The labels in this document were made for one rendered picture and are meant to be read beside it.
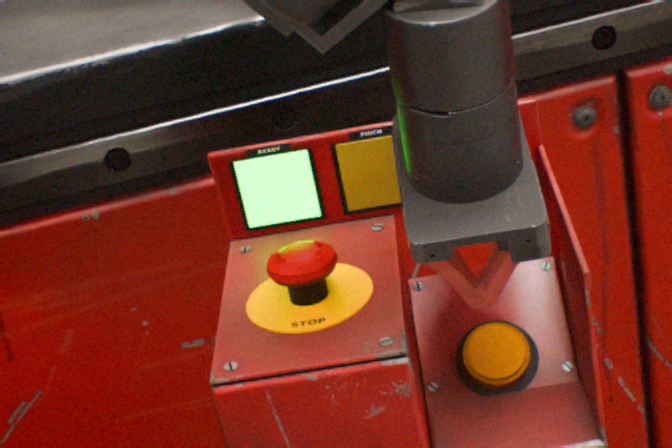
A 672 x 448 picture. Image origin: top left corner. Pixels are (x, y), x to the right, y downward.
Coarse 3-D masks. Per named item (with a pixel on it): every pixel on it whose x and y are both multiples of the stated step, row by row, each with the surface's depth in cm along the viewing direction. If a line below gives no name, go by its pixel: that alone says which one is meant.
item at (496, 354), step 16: (480, 336) 73; (496, 336) 72; (512, 336) 72; (464, 352) 73; (480, 352) 72; (496, 352) 72; (512, 352) 72; (528, 352) 72; (480, 368) 72; (496, 368) 72; (512, 368) 71; (480, 384) 72; (496, 384) 71; (512, 384) 72
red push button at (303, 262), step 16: (304, 240) 70; (272, 256) 70; (288, 256) 69; (304, 256) 69; (320, 256) 68; (336, 256) 69; (272, 272) 69; (288, 272) 68; (304, 272) 68; (320, 272) 68; (288, 288) 70; (304, 288) 69; (320, 288) 69; (304, 304) 70
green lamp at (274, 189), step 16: (256, 160) 76; (272, 160) 76; (288, 160) 76; (304, 160) 76; (240, 176) 76; (256, 176) 76; (272, 176) 76; (288, 176) 76; (304, 176) 76; (256, 192) 77; (272, 192) 77; (288, 192) 77; (304, 192) 77; (256, 208) 77; (272, 208) 77; (288, 208) 77; (304, 208) 77; (256, 224) 78
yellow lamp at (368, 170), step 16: (352, 144) 75; (368, 144) 75; (384, 144) 75; (352, 160) 76; (368, 160) 76; (384, 160) 76; (352, 176) 76; (368, 176) 76; (384, 176) 76; (352, 192) 77; (368, 192) 77; (384, 192) 77; (352, 208) 77
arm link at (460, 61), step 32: (416, 0) 54; (448, 0) 54; (480, 0) 53; (384, 32) 56; (416, 32) 54; (448, 32) 53; (480, 32) 54; (416, 64) 55; (448, 64) 55; (480, 64) 55; (512, 64) 57; (416, 96) 56; (448, 96) 56; (480, 96) 56
